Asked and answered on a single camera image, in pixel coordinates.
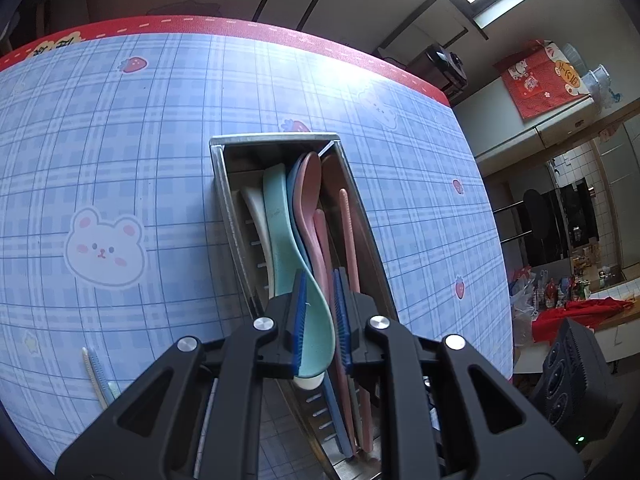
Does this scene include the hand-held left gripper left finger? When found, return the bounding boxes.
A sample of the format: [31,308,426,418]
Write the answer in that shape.
[55,269,309,480]

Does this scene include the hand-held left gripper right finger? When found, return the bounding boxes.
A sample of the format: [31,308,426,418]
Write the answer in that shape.
[332,267,585,480]

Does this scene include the pink chopstick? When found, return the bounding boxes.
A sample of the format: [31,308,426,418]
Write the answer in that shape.
[338,188,374,454]
[313,208,335,307]

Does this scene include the green spoon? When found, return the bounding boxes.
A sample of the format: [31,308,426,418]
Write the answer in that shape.
[262,162,335,380]

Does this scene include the metal utensil holder box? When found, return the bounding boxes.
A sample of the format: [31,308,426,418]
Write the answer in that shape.
[208,132,402,480]

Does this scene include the pink spoon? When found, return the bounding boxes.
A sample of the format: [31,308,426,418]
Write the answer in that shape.
[297,151,327,306]

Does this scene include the plain red cloth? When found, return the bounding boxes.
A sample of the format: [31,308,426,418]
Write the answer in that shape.
[531,297,635,344]

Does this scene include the clear plastic bag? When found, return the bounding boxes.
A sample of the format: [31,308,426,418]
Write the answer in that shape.
[509,269,542,322]

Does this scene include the white fridge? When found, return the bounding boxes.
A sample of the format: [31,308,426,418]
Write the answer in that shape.
[474,94,628,177]

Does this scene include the black rice cooker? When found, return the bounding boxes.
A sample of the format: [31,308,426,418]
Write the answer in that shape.
[421,44,469,102]

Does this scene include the dark leaning board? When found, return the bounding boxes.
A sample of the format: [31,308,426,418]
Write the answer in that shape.
[376,0,469,62]

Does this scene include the clear plastic containers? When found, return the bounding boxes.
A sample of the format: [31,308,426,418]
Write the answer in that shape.
[559,41,622,109]

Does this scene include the red printed cloth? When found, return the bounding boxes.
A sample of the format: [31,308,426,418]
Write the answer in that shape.
[494,38,597,122]

